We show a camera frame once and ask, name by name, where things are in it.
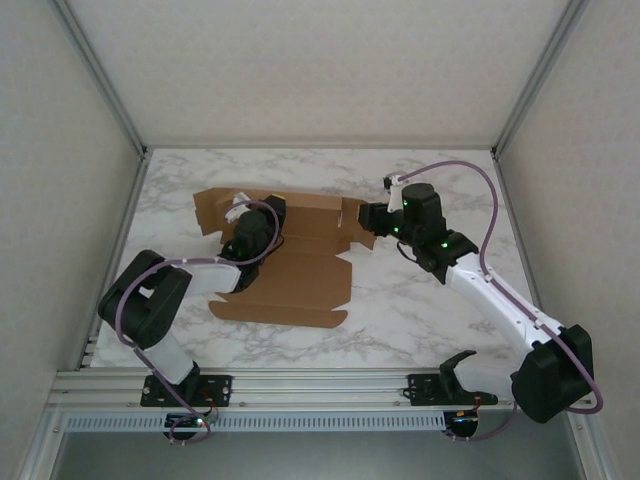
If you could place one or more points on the brown cardboard box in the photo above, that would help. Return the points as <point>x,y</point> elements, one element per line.
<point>300,280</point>

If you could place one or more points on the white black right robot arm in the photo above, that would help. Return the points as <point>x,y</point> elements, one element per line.
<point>495,310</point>

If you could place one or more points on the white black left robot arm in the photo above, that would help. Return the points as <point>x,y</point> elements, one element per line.
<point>150,300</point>

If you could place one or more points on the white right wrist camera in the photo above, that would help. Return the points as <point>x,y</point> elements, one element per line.
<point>397,192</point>

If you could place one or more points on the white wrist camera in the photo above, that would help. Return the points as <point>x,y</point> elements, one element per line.
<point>241,196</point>
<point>397,192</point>

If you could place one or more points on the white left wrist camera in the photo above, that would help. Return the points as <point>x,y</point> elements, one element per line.
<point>241,196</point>

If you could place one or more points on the thin aluminium table edge rail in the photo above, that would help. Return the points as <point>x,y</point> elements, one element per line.
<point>320,147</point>

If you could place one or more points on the aluminium table side rail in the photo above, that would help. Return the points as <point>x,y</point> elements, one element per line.
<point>522,250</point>
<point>130,210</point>

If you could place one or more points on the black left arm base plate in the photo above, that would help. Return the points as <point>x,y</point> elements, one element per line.
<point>212,382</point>

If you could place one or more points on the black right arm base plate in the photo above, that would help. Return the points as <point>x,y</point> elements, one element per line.
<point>420,390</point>

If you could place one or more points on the wide aluminium mounting rail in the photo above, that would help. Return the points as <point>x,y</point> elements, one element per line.
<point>320,390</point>

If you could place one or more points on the aluminium frame post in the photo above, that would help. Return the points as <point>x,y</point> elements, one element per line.
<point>101,75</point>
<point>42,450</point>
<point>595,450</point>
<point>537,75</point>

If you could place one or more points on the aluminium lower frame post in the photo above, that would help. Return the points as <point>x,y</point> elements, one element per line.
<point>42,450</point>
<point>595,450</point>

